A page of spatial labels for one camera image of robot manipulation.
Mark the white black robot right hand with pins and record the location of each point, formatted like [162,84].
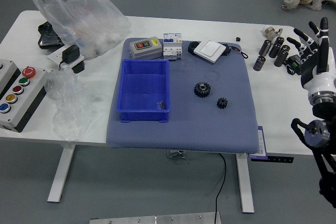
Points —
[319,79]

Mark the small black gear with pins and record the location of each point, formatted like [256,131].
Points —
[223,103]

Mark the big black gear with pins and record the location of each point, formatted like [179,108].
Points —
[202,90]

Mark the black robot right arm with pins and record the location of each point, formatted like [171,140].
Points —
[319,132]

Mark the blue plastic box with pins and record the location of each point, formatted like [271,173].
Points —
[143,87]

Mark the grey control box coloured buttons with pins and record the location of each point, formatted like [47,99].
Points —
[23,98]

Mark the grey box with black side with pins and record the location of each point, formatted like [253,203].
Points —
[5,69]

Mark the black module green terminal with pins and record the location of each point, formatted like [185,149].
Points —
[294,62]

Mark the black cylindrical capacitor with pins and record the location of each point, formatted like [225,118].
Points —
[274,50]
[285,49]
[259,63]
[265,47]
[280,58]
[279,41]

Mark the silver metal fitting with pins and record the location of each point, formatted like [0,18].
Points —
[270,32]

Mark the purple white label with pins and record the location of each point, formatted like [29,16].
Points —
[261,142]

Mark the black ruler strip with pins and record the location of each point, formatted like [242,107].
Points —
[281,159]

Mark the white table leg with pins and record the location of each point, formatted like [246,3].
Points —
[61,174]
[244,182]

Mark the blue-grey padded mat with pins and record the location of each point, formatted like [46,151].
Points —
[199,127]

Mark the black round socket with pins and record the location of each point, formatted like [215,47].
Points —
[191,48]

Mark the white circuit breaker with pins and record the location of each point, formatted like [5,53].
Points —
[172,47]

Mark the small metal screws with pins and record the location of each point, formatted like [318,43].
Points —
[161,105]

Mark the silver metal plate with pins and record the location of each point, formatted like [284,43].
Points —
[155,219]

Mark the large clear plastic bag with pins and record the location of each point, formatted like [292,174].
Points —
[86,24]

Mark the black block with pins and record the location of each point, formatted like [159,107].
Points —
[78,67]

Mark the black power adapter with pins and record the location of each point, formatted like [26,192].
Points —
[69,53]

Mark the crumpled clear plastic wrap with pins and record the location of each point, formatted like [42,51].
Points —
[68,103]

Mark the white socket plate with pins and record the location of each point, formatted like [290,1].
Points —
[53,56]

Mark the white wall switch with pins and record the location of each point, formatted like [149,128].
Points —
[210,50]

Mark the metal bracket under table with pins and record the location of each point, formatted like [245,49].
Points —
[176,153]

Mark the grey push-button switch box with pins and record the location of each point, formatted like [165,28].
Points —
[144,48]

